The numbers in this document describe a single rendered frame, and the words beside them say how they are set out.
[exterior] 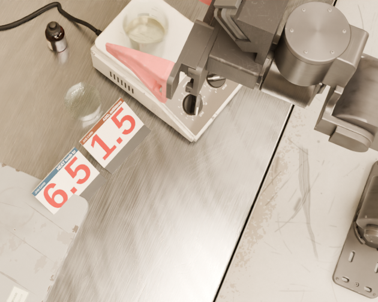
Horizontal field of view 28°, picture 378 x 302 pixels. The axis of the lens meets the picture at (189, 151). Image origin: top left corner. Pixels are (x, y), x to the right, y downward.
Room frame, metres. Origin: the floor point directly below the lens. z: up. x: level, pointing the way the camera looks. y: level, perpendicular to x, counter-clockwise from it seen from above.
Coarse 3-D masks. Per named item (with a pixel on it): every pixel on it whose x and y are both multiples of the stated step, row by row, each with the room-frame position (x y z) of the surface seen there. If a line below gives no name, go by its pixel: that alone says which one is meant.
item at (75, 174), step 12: (72, 168) 0.25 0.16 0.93; (84, 168) 0.25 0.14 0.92; (60, 180) 0.23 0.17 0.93; (72, 180) 0.23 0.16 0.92; (84, 180) 0.24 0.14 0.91; (48, 192) 0.21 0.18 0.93; (60, 192) 0.21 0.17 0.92; (72, 192) 0.22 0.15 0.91; (48, 204) 0.19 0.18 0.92; (60, 204) 0.20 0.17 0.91
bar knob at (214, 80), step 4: (208, 76) 0.42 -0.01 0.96; (212, 76) 0.41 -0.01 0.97; (216, 76) 0.42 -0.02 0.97; (220, 76) 0.42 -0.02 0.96; (208, 80) 0.41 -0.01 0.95; (212, 80) 0.41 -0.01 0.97; (216, 80) 0.41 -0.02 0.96; (220, 80) 0.42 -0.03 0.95; (224, 80) 0.42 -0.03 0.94; (212, 84) 0.41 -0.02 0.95; (216, 84) 0.41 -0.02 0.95; (220, 84) 0.41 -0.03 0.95
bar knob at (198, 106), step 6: (186, 96) 0.38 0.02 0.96; (192, 96) 0.38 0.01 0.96; (198, 96) 0.38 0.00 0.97; (186, 102) 0.37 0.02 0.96; (192, 102) 0.37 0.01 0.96; (198, 102) 0.37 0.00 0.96; (186, 108) 0.36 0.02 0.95; (192, 108) 0.36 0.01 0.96; (198, 108) 0.36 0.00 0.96; (192, 114) 0.36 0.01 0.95
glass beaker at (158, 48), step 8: (128, 8) 0.45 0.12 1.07; (136, 8) 0.45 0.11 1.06; (144, 8) 0.46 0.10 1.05; (152, 8) 0.46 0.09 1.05; (160, 8) 0.46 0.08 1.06; (128, 16) 0.44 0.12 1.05; (136, 16) 0.45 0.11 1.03; (152, 16) 0.46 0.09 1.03; (160, 16) 0.46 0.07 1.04; (168, 16) 0.45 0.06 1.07; (168, 24) 0.44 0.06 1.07; (168, 32) 0.42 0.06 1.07; (128, 40) 0.41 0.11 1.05; (160, 40) 0.41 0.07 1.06; (136, 48) 0.40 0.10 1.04; (144, 48) 0.40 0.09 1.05; (152, 48) 0.41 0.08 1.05; (160, 48) 0.41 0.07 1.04; (160, 56) 0.41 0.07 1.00
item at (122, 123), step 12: (120, 108) 0.35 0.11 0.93; (108, 120) 0.33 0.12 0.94; (120, 120) 0.33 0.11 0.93; (132, 120) 0.34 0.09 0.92; (96, 132) 0.31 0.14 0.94; (108, 132) 0.31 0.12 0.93; (120, 132) 0.32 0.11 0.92; (96, 144) 0.29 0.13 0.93; (108, 144) 0.30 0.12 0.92; (120, 144) 0.30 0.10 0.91; (96, 156) 0.27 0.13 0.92; (108, 156) 0.28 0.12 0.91
